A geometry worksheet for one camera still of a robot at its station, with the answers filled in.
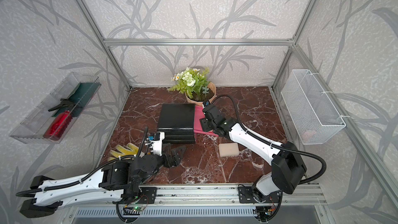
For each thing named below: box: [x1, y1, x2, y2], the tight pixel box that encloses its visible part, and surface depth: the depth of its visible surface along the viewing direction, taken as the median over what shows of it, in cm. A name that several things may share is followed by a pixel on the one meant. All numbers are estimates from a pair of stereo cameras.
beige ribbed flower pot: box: [184, 81, 217, 105], surface depth 101 cm
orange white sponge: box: [218, 142, 240, 158], surface depth 90 cm
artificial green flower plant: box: [166, 66, 210, 101], surface depth 86 cm
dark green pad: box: [51, 82, 102, 118], surface depth 71 cm
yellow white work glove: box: [107, 142, 139, 161], surface depth 90 cm
